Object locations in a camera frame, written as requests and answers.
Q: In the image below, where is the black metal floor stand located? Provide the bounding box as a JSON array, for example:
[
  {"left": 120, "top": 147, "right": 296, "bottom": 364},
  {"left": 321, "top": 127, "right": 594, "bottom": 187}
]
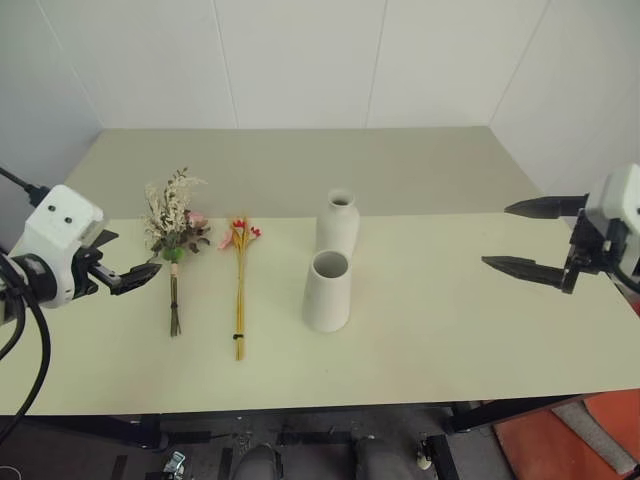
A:
[{"left": 423, "top": 433, "right": 467, "bottom": 480}]

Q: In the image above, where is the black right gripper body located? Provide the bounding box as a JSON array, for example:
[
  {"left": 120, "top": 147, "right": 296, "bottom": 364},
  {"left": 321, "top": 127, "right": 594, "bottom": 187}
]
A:
[{"left": 560, "top": 207, "right": 627, "bottom": 296}]

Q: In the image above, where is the orange floor mat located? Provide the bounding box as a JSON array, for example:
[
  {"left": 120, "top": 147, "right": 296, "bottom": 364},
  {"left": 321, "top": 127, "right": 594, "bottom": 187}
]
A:
[{"left": 491, "top": 388, "right": 640, "bottom": 480}]

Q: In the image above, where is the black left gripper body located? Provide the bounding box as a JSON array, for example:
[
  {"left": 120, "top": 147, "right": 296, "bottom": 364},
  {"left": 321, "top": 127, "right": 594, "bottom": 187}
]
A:
[{"left": 71, "top": 243, "right": 125, "bottom": 302}]

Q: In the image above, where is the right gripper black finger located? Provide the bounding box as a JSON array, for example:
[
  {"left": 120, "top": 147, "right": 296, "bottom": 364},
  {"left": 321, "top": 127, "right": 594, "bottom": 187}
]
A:
[
  {"left": 480, "top": 255, "right": 570, "bottom": 291},
  {"left": 503, "top": 195, "right": 591, "bottom": 220}
]

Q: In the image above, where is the black metal table frame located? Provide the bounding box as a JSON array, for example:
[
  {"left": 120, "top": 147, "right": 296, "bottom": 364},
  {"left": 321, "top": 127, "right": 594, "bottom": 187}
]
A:
[{"left": 0, "top": 393, "right": 584, "bottom": 452}]

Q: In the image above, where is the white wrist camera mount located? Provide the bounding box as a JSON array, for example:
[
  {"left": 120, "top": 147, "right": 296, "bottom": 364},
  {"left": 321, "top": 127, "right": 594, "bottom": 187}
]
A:
[
  {"left": 10, "top": 184, "right": 105, "bottom": 310},
  {"left": 583, "top": 163, "right": 640, "bottom": 254}
]

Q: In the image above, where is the dried mixed flower bouquet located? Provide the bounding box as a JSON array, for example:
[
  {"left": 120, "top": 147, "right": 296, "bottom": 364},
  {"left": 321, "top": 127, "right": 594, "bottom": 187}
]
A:
[{"left": 141, "top": 166, "right": 212, "bottom": 338}]

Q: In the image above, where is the dark grey rounded shape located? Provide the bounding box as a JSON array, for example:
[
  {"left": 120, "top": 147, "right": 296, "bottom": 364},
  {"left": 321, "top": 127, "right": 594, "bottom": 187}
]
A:
[{"left": 234, "top": 441, "right": 284, "bottom": 480}]

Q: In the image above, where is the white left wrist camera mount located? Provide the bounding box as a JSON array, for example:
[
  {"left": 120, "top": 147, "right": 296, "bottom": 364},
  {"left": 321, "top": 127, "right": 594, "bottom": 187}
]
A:
[{"left": 10, "top": 184, "right": 105, "bottom": 310}]

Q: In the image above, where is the grey floor strip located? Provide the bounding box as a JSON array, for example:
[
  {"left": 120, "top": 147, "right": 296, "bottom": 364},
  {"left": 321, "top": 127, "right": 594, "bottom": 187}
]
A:
[{"left": 551, "top": 401, "right": 640, "bottom": 475}]

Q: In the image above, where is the thin black left camera cable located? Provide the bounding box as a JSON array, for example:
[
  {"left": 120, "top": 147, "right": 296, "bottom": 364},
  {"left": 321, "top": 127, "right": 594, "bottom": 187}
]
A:
[{"left": 0, "top": 166, "right": 45, "bottom": 207}]

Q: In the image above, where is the yellow-stemmed red flower bunch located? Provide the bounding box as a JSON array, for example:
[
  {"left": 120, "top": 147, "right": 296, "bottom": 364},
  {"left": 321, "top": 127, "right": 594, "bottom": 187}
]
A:
[{"left": 217, "top": 214, "right": 264, "bottom": 362}]

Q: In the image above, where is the silver caster wheel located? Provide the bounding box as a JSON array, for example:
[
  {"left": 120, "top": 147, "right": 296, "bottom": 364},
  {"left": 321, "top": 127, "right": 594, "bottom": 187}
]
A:
[{"left": 163, "top": 451, "right": 190, "bottom": 475}]

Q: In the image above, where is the white caster wheel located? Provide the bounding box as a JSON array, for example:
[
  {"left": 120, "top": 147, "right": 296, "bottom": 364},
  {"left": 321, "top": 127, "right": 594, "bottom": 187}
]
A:
[{"left": 416, "top": 438, "right": 435, "bottom": 472}]

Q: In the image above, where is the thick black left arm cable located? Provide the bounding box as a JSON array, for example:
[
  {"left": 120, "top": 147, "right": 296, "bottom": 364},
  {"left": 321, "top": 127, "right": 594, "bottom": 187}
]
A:
[{"left": 0, "top": 253, "right": 52, "bottom": 430}]

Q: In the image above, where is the white conical ceramic vase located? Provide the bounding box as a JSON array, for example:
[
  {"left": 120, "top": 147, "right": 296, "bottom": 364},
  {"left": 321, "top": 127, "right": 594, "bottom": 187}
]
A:
[{"left": 301, "top": 249, "right": 352, "bottom": 334}]

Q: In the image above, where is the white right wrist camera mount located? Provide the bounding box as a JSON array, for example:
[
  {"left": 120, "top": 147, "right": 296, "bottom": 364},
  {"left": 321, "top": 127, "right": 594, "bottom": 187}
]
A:
[{"left": 583, "top": 163, "right": 640, "bottom": 254}]

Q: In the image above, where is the white bottle-shaped ceramic vase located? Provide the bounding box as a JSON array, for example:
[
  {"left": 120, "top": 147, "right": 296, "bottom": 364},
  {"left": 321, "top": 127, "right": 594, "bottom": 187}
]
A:
[{"left": 315, "top": 188, "right": 362, "bottom": 262}]

